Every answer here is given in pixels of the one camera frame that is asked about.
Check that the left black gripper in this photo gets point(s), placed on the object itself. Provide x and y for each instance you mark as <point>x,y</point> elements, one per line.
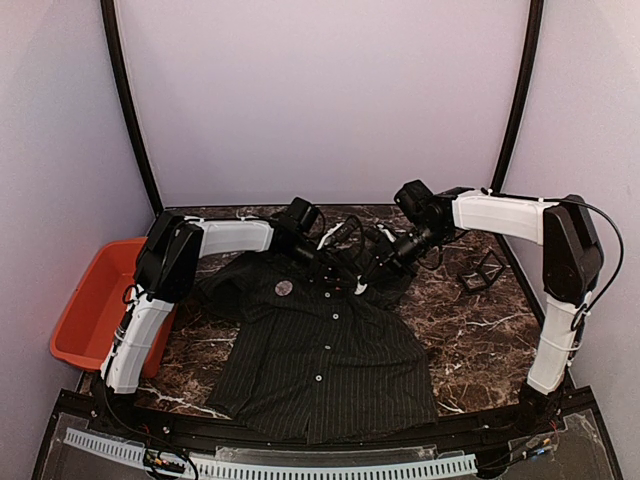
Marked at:
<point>328,264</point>

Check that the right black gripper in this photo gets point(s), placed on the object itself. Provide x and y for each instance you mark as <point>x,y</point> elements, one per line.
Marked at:
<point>387,257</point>

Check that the black pinstriped shirt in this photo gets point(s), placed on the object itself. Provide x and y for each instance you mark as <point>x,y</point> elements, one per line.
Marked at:
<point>321,343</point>

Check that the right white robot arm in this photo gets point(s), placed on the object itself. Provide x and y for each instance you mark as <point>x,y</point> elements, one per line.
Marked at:
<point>581,254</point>

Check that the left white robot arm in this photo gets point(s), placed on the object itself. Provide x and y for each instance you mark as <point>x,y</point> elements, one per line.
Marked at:
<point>165,271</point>

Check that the black brooch stand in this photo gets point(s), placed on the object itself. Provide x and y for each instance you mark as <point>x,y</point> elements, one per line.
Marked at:
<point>483,275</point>

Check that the orange plastic bin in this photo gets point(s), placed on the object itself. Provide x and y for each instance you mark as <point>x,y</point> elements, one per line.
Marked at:
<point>84,333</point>

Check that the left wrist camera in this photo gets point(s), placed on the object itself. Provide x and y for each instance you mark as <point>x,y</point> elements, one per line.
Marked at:
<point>299,216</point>

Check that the white slotted cable duct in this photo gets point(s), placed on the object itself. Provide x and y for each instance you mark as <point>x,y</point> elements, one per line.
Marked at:
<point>245,463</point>

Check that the black front rail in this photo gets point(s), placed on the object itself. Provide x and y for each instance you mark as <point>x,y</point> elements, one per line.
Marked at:
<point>487,432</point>

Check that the right black frame post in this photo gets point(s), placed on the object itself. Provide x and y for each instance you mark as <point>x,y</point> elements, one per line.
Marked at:
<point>521,90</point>

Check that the black frame post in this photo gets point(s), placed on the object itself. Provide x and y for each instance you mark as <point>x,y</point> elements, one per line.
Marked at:
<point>128,109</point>
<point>521,90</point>

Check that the left black frame post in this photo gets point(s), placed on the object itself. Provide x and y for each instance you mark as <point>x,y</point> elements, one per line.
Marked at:
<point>128,109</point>

